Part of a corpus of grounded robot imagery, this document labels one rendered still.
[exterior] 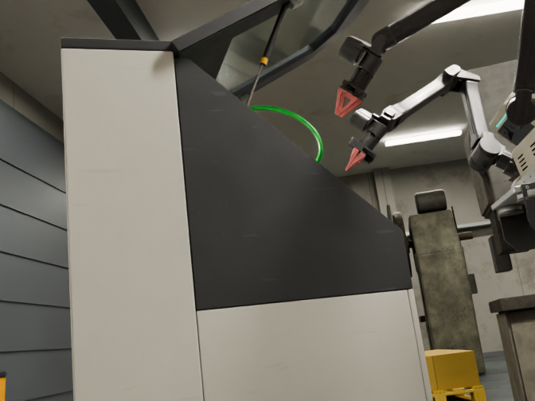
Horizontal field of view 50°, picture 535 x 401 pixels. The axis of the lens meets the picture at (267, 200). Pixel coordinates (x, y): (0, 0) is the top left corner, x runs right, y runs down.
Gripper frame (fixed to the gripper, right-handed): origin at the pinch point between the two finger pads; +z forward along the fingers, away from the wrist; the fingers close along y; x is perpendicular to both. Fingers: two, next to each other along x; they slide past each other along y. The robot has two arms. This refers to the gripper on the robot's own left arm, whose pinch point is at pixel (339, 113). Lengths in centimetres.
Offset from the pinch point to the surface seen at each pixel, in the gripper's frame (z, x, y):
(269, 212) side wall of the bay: 30.2, 5.7, 34.1
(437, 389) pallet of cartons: 156, 123, -327
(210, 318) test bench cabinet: 56, 11, 50
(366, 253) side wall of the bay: 27.1, 31.1, 22.4
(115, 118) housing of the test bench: 29, -37, 49
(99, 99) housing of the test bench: 27, -43, 50
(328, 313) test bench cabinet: 43, 32, 33
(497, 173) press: -17, 58, -216
